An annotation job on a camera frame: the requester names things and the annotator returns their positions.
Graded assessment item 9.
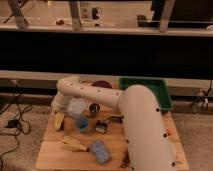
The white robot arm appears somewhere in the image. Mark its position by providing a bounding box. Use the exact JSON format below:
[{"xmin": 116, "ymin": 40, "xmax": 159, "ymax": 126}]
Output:
[{"xmin": 52, "ymin": 76, "xmax": 177, "ymax": 171}]

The blue plastic cup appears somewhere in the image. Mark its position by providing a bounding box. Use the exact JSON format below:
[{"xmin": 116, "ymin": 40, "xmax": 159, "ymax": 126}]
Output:
[{"xmin": 76, "ymin": 116, "xmax": 89, "ymax": 133}]

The small metal cup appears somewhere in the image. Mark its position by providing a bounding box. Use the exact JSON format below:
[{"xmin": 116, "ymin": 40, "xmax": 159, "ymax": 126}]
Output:
[{"xmin": 89, "ymin": 103, "xmax": 100, "ymax": 116}]

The wooden board table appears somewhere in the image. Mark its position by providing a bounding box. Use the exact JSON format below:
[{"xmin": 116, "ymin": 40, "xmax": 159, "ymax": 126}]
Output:
[{"xmin": 35, "ymin": 82, "xmax": 190, "ymax": 171}]

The blue sponge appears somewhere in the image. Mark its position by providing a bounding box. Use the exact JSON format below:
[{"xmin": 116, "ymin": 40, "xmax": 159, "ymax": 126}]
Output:
[{"xmin": 90, "ymin": 140, "xmax": 111, "ymax": 165}]

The purple bowl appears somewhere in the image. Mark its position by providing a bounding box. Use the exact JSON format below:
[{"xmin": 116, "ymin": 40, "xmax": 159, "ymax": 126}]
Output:
[{"xmin": 91, "ymin": 80, "xmax": 112, "ymax": 88}]

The green plastic tray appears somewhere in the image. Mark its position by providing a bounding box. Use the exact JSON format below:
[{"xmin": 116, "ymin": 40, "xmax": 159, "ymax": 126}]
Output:
[{"xmin": 119, "ymin": 77, "xmax": 173, "ymax": 112}]

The black power adapter with cables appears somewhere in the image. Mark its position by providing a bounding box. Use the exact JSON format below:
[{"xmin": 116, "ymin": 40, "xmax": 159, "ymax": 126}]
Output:
[{"xmin": 0, "ymin": 82, "xmax": 33, "ymax": 171}]

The black handled tool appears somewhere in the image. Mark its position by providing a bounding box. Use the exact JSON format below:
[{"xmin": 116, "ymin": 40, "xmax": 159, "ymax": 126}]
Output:
[{"xmin": 104, "ymin": 116, "xmax": 122, "ymax": 123}]

